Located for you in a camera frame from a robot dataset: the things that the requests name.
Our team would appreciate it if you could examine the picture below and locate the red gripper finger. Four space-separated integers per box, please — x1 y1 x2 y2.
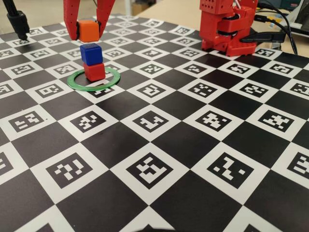
63 0 82 41
96 0 116 38

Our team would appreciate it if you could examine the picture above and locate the orange cube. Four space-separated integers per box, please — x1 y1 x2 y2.
77 20 100 43

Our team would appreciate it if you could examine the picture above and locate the blue cube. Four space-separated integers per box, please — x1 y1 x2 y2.
80 43 104 66

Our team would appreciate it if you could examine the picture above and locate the red cube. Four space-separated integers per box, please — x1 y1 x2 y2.
83 62 106 82

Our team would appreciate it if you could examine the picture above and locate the red robot base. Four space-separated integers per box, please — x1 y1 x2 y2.
201 36 257 58

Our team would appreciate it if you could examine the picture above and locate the brown cardboard box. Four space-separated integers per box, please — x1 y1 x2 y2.
131 1 150 14

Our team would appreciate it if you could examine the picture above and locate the black white marker checkerboard mat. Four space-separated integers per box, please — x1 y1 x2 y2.
0 13 309 232

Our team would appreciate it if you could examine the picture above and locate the black table clamp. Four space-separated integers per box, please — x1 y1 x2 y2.
240 31 287 44

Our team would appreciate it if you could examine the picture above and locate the grey laptop computer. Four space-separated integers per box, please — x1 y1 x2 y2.
288 0 309 37

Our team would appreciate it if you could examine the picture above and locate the black camera tripod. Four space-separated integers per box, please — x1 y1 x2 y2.
1 0 31 41

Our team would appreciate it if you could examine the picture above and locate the green ring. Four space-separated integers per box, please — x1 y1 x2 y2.
67 67 121 93

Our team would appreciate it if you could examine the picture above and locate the black plug cable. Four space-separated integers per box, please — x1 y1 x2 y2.
254 14 299 55

